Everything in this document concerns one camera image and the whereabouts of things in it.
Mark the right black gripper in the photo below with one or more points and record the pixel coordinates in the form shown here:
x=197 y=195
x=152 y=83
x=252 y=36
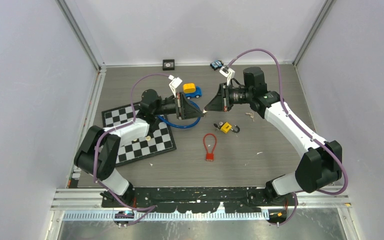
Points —
x=217 y=103

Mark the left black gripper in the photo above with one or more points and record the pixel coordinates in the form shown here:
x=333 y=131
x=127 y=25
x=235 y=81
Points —
x=188 y=111

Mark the yellow black padlock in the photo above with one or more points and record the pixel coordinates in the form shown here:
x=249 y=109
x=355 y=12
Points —
x=225 y=127

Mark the red cable seal tag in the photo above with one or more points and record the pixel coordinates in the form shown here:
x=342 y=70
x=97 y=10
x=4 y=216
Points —
x=209 y=155

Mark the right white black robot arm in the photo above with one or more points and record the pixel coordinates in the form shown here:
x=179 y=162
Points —
x=320 y=160

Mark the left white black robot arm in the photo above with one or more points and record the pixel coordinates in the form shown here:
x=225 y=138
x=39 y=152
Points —
x=98 y=151

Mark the blue yellow toy car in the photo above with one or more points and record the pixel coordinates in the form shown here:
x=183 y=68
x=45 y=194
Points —
x=191 y=90

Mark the black blue owl toy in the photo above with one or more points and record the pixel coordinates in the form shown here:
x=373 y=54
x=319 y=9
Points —
x=216 y=65

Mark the black white chessboard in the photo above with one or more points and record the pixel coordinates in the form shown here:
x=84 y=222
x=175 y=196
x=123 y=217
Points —
x=162 y=140

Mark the small black square box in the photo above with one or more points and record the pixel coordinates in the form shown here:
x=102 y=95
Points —
x=168 y=64

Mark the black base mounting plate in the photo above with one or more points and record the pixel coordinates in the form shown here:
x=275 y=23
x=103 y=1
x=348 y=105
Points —
x=198 y=200

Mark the blue ring hoop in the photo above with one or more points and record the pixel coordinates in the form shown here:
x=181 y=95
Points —
x=182 y=125

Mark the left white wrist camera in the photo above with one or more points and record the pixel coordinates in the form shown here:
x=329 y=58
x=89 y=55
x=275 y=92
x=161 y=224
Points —
x=174 y=84

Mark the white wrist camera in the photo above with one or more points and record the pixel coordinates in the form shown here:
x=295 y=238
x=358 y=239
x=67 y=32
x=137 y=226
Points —
x=228 y=73
x=174 y=84

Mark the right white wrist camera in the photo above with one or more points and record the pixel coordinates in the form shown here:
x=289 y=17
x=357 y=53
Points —
x=228 y=73

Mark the perforated metal rail strip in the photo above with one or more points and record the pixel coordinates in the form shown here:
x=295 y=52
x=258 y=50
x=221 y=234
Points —
x=130 y=216

